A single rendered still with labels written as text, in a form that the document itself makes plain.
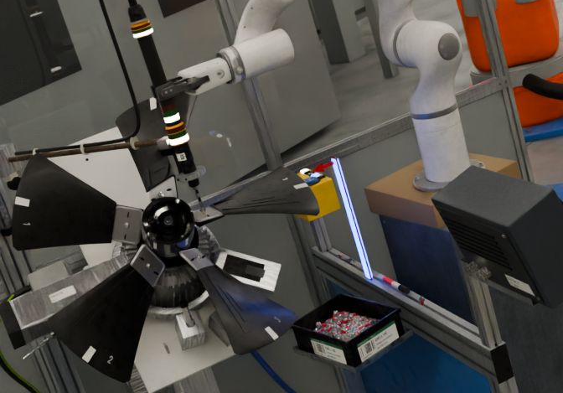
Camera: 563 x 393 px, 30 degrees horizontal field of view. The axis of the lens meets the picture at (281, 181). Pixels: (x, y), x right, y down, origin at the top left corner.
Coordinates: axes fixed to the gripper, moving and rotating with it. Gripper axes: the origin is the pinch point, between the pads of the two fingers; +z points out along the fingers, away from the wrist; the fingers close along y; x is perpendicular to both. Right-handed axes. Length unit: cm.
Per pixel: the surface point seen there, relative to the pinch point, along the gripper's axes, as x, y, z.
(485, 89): -50, 71, -121
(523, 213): -25, -83, -32
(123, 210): -23.3, 2.8, 16.9
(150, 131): -11.2, 15.7, 2.4
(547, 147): -147, 242, -251
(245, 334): -52, -24, 5
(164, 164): -17.9, 7.5, 3.4
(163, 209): -24.6, -3.3, 9.2
